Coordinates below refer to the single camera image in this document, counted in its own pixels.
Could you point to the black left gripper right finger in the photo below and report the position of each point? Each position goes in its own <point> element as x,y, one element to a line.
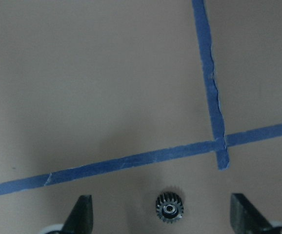
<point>245,217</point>

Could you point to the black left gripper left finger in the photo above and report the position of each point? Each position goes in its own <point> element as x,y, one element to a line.
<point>80,220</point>

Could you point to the small black bearing gear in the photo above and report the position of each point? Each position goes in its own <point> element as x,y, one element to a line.
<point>169,205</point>

